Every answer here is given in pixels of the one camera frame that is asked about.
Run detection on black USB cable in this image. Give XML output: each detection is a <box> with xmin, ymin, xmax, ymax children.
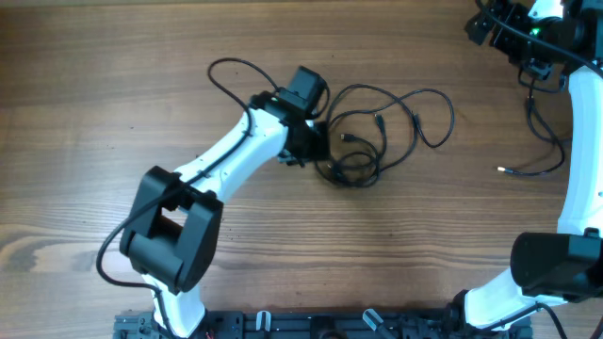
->
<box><xmin>313</xmin><ymin>83</ymin><xmax>457</xmax><ymax>189</ymax></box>
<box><xmin>497</xmin><ymin>70</ymin><xmax>574</xmax><ymax>178</ymax></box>

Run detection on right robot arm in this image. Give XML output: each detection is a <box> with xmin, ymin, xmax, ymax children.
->
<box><xmin>449</xmin><ymin>1</ymin><xmax>602</xmax><ymax>335</ymax></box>

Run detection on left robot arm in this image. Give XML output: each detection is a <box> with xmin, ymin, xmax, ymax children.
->
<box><xmin>120</xmin><ymin>67</ymin><xmax>330</xmax><ymax>338</ymax></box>

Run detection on right camera cable black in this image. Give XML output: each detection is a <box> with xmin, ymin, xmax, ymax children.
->
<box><xmin>464</xmin><ymin>0</ymin><xmax>602</xmax><ymax>75</ymax></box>

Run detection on camera cable black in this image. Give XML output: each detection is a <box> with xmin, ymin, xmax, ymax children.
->
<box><xmin>95</xmin><ymin>56</ymin><xmax>282</xmax><ymax>338</ymax></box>
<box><xmin>464</xmin><ymin>0</ymin><xmax>602</xmax><ymax>75</ymax></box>

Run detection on left camera cable black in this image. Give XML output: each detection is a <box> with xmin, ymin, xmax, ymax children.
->
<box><xmin>95</xmin><ymin>56</ymin><xmax>282</xmax><ymax>338</ymax></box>

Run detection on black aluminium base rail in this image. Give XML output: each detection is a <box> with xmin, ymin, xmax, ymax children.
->
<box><xmin>112</xmin><ymin>308</ymin><xmax>533</xmax><ymax>339</ymax></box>

